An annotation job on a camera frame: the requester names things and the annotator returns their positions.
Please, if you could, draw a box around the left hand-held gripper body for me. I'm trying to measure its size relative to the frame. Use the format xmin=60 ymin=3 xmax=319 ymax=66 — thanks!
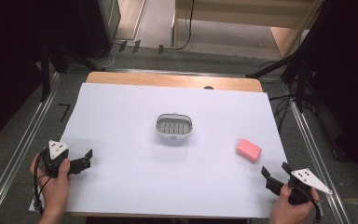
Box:
xmin=41 ymin=139 xmax=88 ymax=179

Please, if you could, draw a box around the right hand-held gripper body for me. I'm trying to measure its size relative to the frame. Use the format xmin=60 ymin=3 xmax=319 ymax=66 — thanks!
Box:
xmin=265 ymin=168 xmax=334 ymax=206

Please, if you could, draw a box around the person's right hand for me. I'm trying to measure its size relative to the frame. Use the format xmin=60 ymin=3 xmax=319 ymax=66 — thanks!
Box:
xmin=268 ymin=182 xmax=321 ymax=224

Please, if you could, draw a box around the person's left hand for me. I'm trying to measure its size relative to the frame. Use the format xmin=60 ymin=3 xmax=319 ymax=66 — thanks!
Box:
xmin=29 ymin=153 xmax=72 ymax=217

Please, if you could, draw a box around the pink soap bar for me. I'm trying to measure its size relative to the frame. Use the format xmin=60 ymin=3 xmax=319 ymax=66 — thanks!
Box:
xmin=235 ymin=138 xmax=263 ymax=164

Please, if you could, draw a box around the white table sheet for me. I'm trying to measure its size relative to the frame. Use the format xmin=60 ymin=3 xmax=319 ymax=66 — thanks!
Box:
xmin=28 ymin=81 xmax=289 ymax=219

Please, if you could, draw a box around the black metal stand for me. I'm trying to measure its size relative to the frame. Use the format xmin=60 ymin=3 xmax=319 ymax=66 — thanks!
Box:
xmin=38 ymin=40 xmax=106 ymax=103

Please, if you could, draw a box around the white soap dish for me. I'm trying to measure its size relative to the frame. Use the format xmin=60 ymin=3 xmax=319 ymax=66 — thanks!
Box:
xmin=155 ymin=112 xmax=194 ymax=147

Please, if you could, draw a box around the black tripod stand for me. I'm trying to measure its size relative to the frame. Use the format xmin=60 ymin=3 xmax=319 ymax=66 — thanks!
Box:
xmin=245 ymin=0 xmax=334 ymax=114

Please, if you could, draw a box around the wooden table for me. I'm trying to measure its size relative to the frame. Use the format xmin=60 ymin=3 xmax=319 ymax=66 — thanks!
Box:
xmin=85 ymin=71 xmax=264 ymax=93

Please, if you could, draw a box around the black curtain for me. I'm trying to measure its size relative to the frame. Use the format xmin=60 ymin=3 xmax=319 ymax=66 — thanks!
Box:
xmin=0 ymin=0 xmax=85 ymax=149
xmin=304 ymin=0 xmax=358 ymax=188

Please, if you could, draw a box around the dark cabinet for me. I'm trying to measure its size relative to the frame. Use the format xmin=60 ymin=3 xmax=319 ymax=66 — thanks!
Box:
xmin=74 ymin=0 xmax=122 ymax=60

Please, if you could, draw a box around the light wooden furniture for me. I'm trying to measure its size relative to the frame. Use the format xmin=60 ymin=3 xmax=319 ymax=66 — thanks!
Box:
xmin=171 ymin=0 xmax=325 ymax=59

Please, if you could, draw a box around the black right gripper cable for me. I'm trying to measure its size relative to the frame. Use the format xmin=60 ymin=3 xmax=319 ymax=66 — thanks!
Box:
xmin=295 ymin=182 xmax=324 ymax=224

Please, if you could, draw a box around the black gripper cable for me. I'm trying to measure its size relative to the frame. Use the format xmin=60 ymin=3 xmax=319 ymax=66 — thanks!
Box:
xmin=295 ymin=182 xmax=324 ymax=224
xmin=32 ymin=148 xmax=53 ymax=217

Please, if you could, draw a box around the metal floor rail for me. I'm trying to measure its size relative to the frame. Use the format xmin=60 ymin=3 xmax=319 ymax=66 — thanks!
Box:
xmin=281 ymin=81 xmax=352 ymax=224
xmin=0 ymin=72 xmax=62 ymax=224

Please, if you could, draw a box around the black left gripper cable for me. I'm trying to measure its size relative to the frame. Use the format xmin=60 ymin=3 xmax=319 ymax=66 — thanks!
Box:
xmin=32 ymin=148 xmax=53 ymax=217

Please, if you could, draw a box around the bundle of black floor cables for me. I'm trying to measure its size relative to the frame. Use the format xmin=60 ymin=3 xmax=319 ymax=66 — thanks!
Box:
xmin=258 ymin=60 xmax=296 ymax=133

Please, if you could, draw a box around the white floor cable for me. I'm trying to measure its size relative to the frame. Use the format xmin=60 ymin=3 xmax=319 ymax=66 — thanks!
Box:
xmin=90 ymin=43 xmax=120 ymax=71

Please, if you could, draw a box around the black hanging cable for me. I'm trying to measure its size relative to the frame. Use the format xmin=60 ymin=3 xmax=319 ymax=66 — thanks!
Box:
xmin=163 ymin=0 xmax=196 ymax=51

